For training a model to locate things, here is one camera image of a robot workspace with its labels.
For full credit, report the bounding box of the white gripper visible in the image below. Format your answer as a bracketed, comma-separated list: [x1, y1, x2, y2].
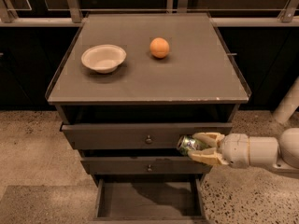
[188, 133, 249, 168]

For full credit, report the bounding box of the green soda can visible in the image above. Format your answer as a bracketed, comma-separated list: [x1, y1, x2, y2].
[177, 135, 208, 156]

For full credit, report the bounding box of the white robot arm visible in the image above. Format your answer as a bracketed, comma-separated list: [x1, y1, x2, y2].
[185, 128, 299, 174]

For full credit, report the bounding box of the middle drawer with knob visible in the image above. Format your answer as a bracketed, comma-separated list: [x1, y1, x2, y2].
[81, 157, 211, 175]

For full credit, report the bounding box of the drawer with knob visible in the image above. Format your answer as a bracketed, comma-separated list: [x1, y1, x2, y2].
[62, 122, 232, 149]
[81, 157, 211, 175]

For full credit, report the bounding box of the open bottom drawer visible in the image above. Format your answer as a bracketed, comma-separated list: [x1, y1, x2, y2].
[93, 176, 206, 224]

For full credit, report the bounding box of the top drawer with knob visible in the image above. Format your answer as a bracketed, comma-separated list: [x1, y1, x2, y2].
[62, 122, 232, 149]

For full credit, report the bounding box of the dark grey drawer cabinet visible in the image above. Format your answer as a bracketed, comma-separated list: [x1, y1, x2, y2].
[44, 12, 252, 224]

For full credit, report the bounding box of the orange fruit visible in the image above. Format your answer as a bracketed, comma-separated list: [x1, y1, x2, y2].
[149, 37, 170, 59]

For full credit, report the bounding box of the white paper bowl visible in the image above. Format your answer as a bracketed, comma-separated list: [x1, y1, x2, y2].
[81, 45, 126, 74]

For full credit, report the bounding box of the metal window railing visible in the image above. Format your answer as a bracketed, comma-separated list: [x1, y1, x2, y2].
[0, 0, 299, 27]

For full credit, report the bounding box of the white cylindrical post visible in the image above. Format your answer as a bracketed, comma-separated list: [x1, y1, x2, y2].
[273, 77, 299, 124]

